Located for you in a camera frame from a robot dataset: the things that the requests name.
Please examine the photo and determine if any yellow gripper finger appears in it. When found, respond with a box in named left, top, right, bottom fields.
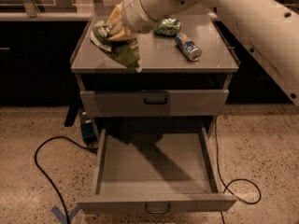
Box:
left=107, top=3, right=123, bottom=29
left=107, top=21, right=138, bottom=42

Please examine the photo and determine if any small green snack bag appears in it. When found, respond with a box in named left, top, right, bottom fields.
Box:
left=154, top=18, right=181, bottom=36

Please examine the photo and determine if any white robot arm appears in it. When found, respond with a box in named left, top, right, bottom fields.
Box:
left=108, top=0, right=299, bottom=105

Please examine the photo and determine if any blue power adapter box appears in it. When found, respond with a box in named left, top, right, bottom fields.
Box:
left=80, top=120, right=97, bottom=145

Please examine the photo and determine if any grey drawer cabinet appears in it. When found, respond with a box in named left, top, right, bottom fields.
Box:
left=71, top=9, right=238, bottom=132

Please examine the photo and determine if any blue soda can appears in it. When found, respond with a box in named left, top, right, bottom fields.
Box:
left=175, top=33, right=202, bottom=62

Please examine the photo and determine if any black floor cable left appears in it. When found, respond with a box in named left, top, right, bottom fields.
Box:
left=33, top=135, right=99, bottom=224

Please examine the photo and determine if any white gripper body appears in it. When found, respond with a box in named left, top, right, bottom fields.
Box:
left=121, top=0, right=163, bottom=33

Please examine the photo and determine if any white counter rail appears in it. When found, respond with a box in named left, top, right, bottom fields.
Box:
left=0, top=11, right=219, bottom=22

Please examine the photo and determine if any open grey middle drawer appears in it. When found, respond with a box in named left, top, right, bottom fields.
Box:
left=78, top=128, right=236, bottom=215

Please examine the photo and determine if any blue tape cross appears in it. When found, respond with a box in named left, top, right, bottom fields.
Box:
left=51, top=205, right=80, bottom=224

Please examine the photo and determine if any closed grey top drawer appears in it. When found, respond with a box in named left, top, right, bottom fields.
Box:
left=80, top=90, right=229, bottom=118

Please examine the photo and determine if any green jalapeno chip bag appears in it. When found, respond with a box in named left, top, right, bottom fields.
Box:
left=90, top=21, right=142, bottom=72

